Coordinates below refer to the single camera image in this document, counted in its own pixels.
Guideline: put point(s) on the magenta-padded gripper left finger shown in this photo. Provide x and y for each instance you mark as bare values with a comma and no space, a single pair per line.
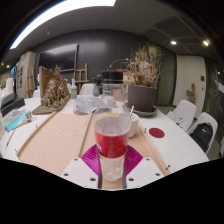
78,171

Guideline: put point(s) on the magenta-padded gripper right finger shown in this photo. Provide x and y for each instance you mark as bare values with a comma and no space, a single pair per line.
146,171

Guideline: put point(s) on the clear red-labelled drink bottle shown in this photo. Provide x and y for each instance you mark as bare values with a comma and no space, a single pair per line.
111,143

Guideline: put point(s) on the tan wood-framed canvas mat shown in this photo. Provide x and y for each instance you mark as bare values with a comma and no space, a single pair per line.
56,140

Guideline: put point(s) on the flat round red coaster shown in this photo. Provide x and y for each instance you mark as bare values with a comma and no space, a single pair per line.
156,132

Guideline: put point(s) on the white mug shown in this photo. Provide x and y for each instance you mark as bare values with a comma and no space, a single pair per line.
134,125

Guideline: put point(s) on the grey plant saucer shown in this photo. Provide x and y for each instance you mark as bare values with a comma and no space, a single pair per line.
148,113

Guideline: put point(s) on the metal spoon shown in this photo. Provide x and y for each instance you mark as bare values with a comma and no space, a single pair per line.
131,111

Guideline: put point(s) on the white chair with green cushion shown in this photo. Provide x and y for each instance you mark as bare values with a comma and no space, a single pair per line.
186,108
208,117

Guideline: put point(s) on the dried plant in grey pot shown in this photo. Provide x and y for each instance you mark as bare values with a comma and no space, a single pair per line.
142,96

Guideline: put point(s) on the colourful booklets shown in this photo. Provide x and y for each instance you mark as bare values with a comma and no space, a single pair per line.
15,120

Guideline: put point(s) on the white bottle with green label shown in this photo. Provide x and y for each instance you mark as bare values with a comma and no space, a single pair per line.
73,90

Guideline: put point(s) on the plain white chair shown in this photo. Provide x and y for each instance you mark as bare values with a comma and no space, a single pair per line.
86,89

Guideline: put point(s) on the grey spray bottle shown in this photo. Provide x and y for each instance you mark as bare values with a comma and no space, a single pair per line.
96,88

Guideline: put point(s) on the wooden figure sculpture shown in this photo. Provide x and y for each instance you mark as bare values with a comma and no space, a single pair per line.
191,93

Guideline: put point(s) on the wooden easel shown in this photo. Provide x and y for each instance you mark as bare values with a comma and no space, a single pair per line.
81,78

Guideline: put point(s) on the black electronic device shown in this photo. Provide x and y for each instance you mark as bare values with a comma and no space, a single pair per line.
11,104

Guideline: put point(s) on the white display cabinet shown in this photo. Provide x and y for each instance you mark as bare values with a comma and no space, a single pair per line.
26,71

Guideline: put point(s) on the round ceiling spot light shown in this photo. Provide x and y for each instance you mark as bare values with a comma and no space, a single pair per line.
206,43
173,42

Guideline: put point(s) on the large ceiling light panel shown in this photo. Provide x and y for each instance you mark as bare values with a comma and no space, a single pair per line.
66,11

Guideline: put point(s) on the black wall screen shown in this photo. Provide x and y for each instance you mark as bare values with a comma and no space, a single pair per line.
58,57

